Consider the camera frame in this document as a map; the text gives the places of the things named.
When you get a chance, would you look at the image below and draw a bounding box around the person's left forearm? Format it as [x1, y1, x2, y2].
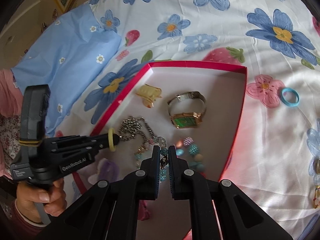
[0, 200, 54, 240]

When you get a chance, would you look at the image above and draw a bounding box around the silver chain necklace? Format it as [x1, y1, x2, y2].
[118, 116, 157, 143]

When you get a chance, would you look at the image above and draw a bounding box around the blue hair tie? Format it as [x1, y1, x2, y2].
[280, 87, 300, 108]

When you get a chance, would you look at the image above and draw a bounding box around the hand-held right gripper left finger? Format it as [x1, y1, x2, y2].
[37, 145, 161, 240]

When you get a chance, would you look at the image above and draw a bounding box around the person's left hand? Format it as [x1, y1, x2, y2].
[15, 179, 67, 217]

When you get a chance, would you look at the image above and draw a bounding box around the yellow hair claw clip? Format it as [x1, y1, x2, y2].
[136, 84, 163, 109]

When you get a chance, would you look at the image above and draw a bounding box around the gold round trinket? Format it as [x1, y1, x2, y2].
[310, 158, 320, 176]

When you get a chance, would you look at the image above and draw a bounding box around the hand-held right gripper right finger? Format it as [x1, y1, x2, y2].
[168, 145, 293, 240]

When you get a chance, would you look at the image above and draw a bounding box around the light blue flowered pillow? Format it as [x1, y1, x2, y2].
[11, 4, 122, 137]

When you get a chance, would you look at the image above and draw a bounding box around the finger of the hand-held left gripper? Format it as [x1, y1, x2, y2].
[51, 144, 104, 163]
[45, 133, 120, 148]

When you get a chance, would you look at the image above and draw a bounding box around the yellow link hair clip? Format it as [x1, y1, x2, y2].
[312, 185, 320, 209]

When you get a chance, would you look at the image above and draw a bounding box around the green-faced wristwatch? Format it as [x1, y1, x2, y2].
[167, 91, 207, 129]

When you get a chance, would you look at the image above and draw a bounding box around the yellow hair ring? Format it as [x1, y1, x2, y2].
[107, 128, 117, 153]

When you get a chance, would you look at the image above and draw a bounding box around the red shallow box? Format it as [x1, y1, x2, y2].
[72, 60, 248, 240]

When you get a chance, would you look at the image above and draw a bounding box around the purple hair clip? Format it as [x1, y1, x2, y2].
[87, 160, 121, 184]

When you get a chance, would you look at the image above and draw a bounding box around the pink garment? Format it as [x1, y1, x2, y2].
[0, 69, 23, 117]

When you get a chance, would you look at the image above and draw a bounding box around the floral strawberry quilt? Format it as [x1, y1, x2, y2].
[54, 0, 320, 233]

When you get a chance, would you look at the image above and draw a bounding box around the glittery teal bead bracelet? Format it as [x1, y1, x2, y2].
[135, 135, 169, 183]

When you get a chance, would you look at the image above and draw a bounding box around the small-flowered patterned garment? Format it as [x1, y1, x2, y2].
[0, 114, 24, 179]

